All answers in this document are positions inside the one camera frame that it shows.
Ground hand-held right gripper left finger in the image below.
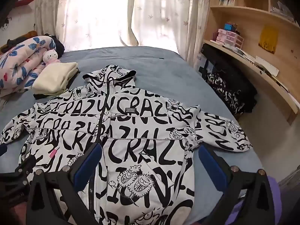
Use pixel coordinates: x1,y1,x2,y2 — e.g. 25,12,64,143
26,142,104,225

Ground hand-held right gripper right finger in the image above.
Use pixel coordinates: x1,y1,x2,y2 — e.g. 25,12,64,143
198,143,276,225

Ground black white printed jacket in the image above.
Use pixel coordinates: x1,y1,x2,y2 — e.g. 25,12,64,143
0,64,254,225

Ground black white clothes pile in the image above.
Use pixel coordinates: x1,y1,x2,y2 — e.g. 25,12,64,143
206,71,246,115

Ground person's purple clothing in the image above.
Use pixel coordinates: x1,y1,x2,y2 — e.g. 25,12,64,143
232,176,283,225

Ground cream folded garment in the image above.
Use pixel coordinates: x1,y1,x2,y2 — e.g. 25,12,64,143
32,62,79,96

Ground pink blue floral quilt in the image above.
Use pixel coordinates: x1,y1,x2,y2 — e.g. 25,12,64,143
0,36,57,98

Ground white cat plush toy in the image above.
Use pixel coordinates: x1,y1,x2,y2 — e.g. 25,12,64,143
42,49,62,66

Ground black knitted garment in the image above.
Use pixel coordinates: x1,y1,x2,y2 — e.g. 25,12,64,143
0,31,38,53

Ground white storage box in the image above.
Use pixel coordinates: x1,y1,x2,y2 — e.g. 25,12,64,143
193,52,209,72

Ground papers on desk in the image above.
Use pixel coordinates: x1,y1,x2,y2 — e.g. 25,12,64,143
232,47,280,78

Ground black fluffy garment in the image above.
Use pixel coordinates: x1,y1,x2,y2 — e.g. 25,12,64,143
44,34,65,58

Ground wooden bookshelf desk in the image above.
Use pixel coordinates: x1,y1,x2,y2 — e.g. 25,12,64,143
203,0,300,126

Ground pink drawer organizer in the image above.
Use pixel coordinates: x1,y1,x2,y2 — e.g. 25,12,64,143
217,28,245,50

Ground yellow hanging cloth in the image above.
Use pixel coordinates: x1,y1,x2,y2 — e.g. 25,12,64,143
258,25,279,54

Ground sheer floral curtain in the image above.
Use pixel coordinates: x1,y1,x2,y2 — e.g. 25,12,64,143
131,0,212,64
35,0,139,52

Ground stack of papers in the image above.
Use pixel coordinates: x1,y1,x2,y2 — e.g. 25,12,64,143
271,1,294,21

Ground face wall sticker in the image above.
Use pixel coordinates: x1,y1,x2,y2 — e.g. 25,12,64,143
0,16,10,31

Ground red wall shelf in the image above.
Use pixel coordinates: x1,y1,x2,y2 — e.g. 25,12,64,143
13,0,35,8

